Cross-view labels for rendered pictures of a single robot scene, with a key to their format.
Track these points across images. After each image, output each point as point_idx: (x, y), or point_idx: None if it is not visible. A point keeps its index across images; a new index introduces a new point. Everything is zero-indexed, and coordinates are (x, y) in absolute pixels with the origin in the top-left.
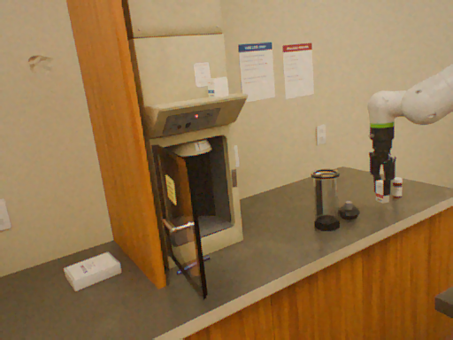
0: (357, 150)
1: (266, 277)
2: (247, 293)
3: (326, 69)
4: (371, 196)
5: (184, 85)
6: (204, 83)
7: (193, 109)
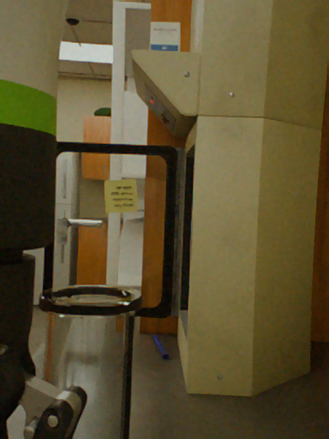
0: None
1: (38, 370)
2: (35, 354)
3: None
4: None
5: (194, 51)
6: (197, 40)
7: (140, 89)
